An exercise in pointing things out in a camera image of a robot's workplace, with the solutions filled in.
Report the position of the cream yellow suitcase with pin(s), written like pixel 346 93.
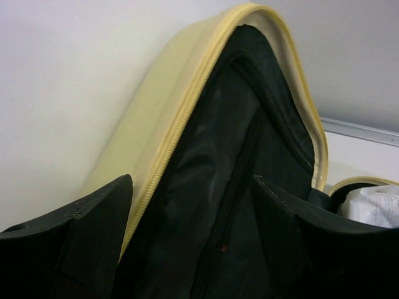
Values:
pixel 225 101

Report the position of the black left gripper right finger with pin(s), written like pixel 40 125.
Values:
pixel 313 253

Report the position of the white drawstring bag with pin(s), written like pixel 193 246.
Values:
pixel 376 206

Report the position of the grey aluminium table rail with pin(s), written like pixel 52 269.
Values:
pixel 361 132

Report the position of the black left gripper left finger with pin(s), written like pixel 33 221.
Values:
pixel 71 252

